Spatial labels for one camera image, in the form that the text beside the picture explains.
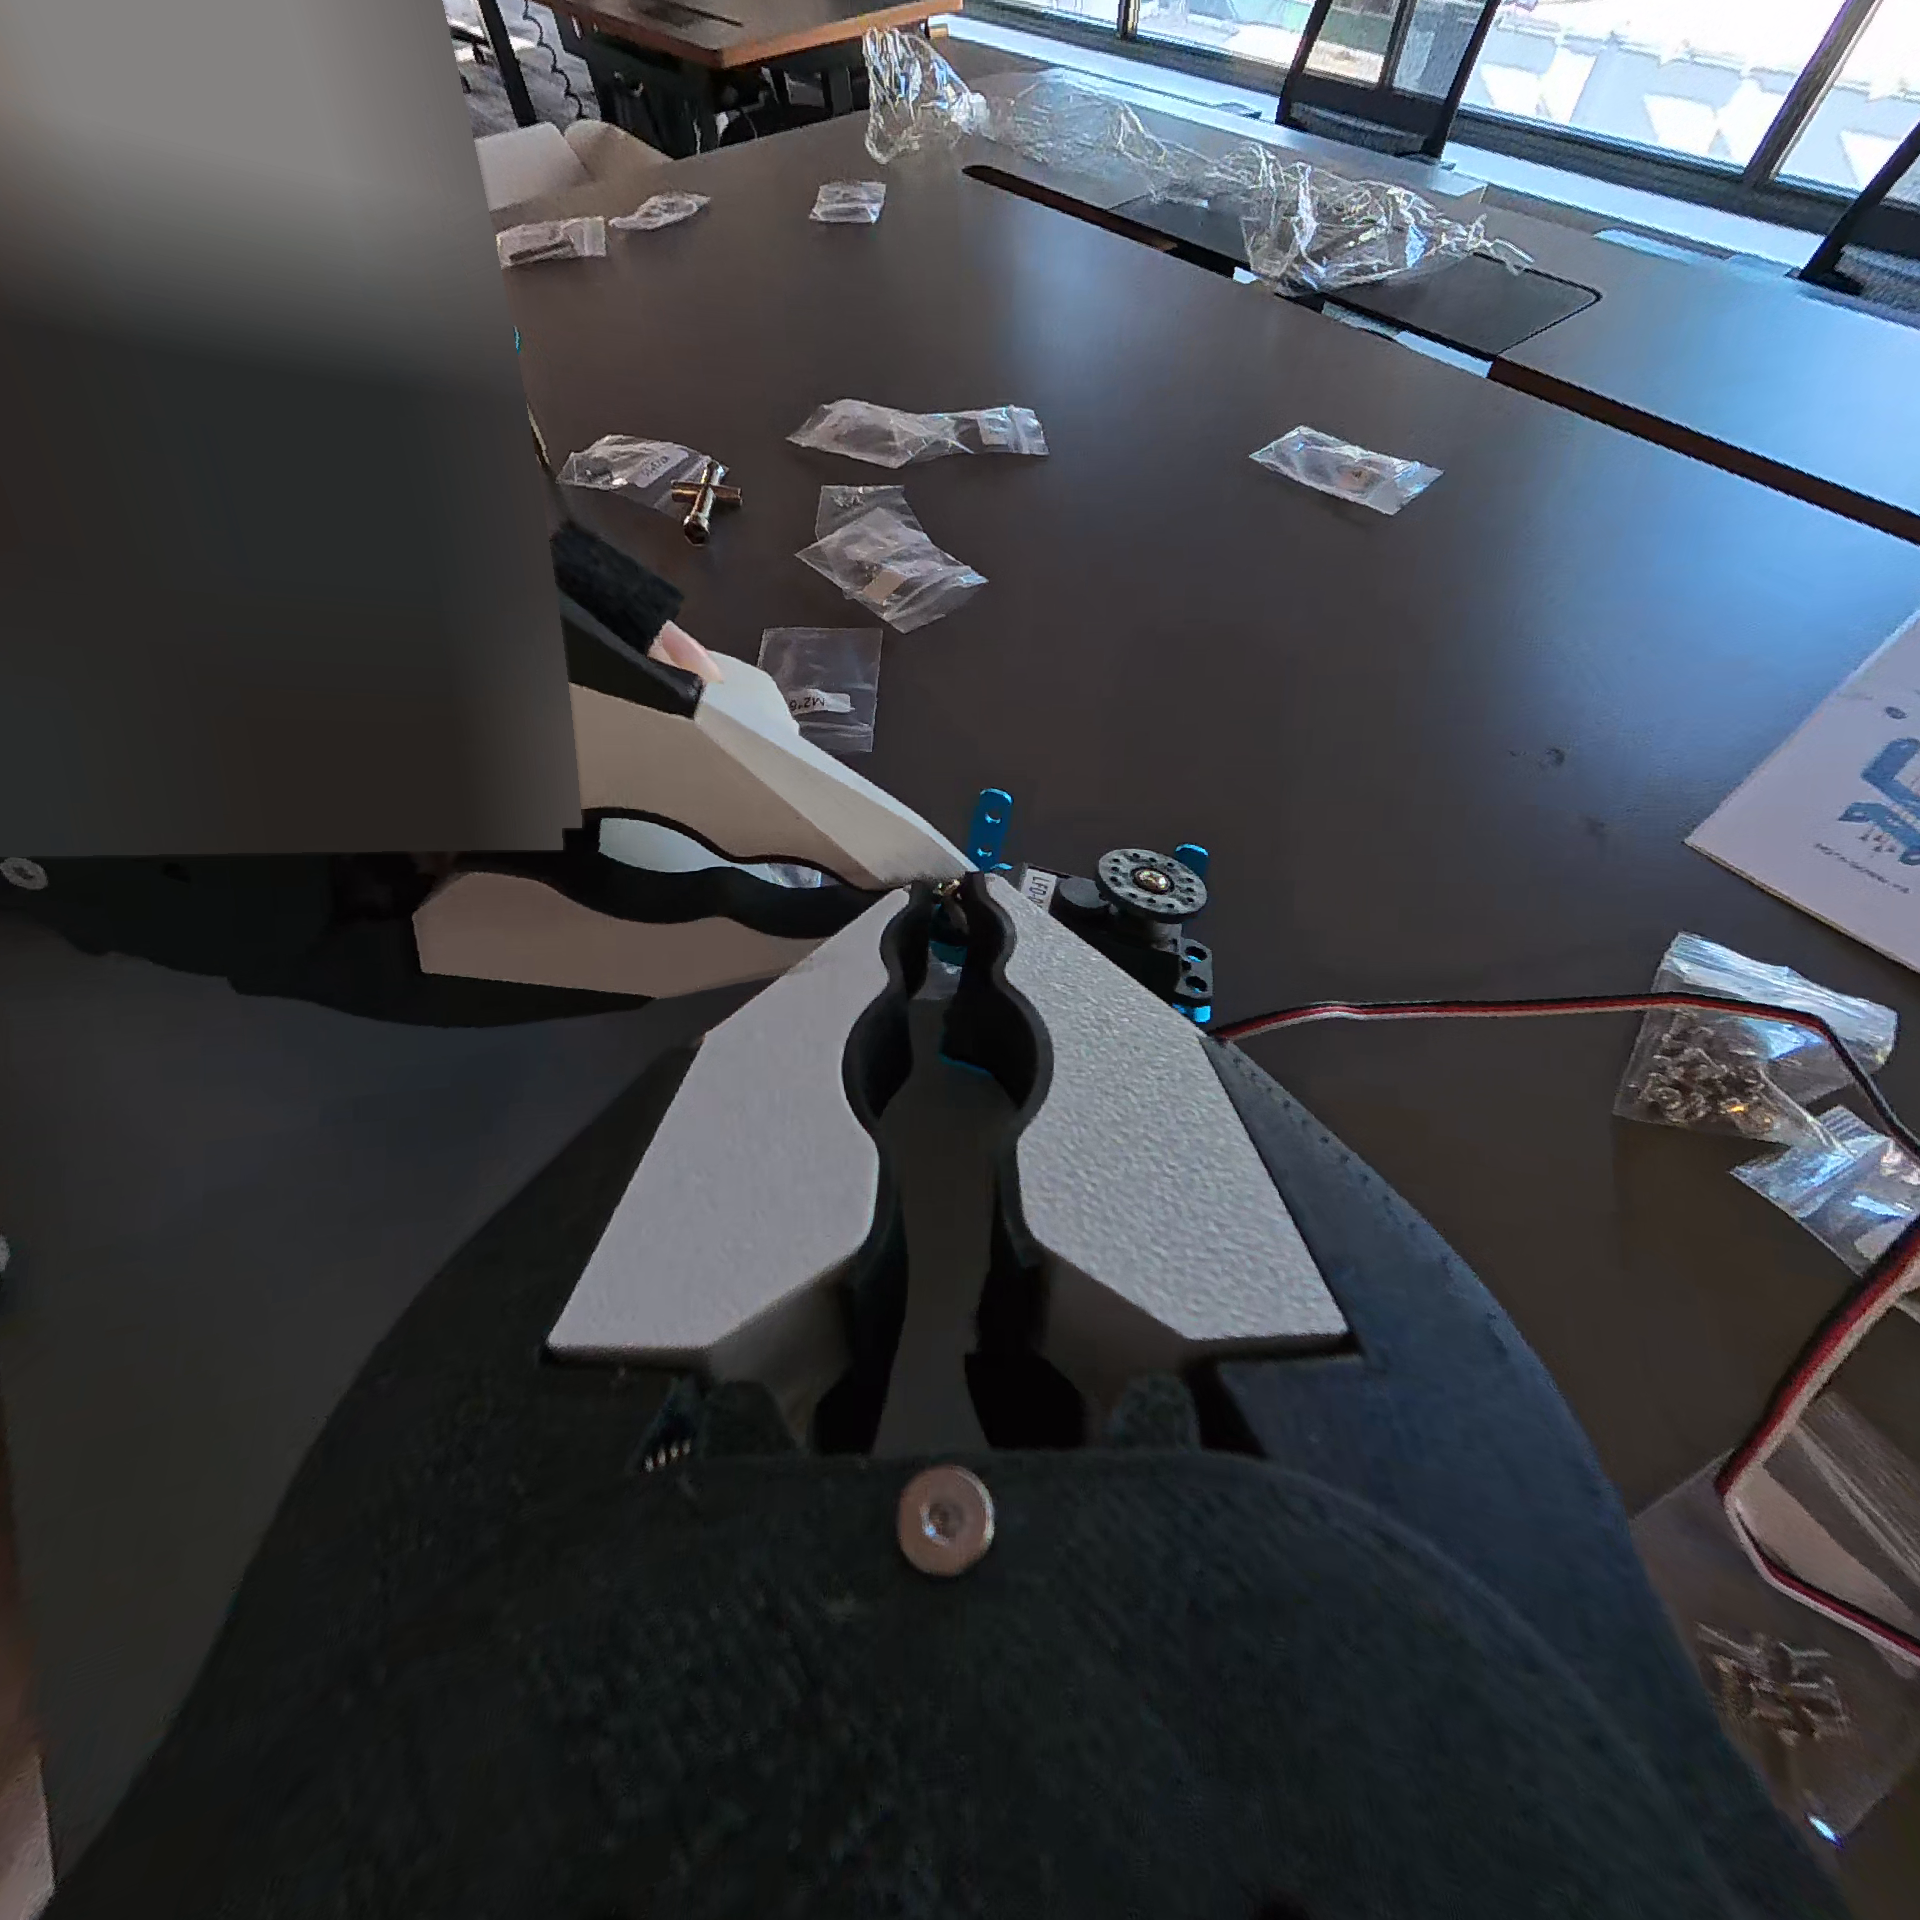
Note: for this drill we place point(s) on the large glass window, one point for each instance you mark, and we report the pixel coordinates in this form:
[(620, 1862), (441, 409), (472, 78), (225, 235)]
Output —
[(1650, 77)]

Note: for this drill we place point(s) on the white printed instruction manual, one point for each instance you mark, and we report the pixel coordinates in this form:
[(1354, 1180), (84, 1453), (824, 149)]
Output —
[(1830, 811)]

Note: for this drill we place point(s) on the clear bag of screws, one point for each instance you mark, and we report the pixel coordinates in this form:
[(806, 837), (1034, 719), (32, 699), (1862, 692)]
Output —
[(1724, 1051)]

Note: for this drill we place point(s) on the grey office table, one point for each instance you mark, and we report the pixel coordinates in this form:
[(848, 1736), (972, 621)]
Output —
[(751, 31), (1724, 360)]

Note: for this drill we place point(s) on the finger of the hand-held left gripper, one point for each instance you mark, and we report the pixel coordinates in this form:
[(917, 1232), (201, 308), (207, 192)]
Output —
[(839, 820), (510, 939)]

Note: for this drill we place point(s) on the person's left hand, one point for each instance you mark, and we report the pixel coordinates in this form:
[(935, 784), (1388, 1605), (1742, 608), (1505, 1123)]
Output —
[(686, 649)]

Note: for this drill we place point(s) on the small silver metal part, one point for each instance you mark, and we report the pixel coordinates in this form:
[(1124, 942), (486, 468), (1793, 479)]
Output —
[(705, 500)]

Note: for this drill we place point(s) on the group of small clear bags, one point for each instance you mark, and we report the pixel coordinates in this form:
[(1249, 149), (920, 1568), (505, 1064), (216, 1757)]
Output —
[(885, 571)]

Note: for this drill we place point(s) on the white open box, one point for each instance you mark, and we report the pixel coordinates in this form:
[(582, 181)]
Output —
[(556, 158)]

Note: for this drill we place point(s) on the black mesh office chair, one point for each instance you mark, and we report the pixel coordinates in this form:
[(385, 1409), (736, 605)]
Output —
[(1862, 225), (1394, 77)]

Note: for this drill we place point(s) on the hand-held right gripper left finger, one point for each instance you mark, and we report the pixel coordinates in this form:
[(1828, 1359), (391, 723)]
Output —
[(720, 1200)]

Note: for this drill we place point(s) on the crumpled clear parts bag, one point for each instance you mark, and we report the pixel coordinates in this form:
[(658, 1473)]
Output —
[(1846, 1184)]

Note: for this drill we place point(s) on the black servo motor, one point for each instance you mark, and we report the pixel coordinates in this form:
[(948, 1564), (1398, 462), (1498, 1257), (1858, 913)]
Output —
[(1142, 932)]

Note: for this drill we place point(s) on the pile of clear plastic wrap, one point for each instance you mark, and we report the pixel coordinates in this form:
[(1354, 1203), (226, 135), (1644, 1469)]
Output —
[(1320, 225)]

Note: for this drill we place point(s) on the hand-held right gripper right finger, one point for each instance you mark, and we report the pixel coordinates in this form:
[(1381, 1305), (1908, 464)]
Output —
[(1184, 1200)]

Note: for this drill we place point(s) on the flat clear parts bag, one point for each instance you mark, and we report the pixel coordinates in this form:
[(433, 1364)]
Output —
[(1786, 1681)]

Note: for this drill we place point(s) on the dark brown desk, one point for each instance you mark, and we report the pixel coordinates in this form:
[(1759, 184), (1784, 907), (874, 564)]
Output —
[(1350, 676)]

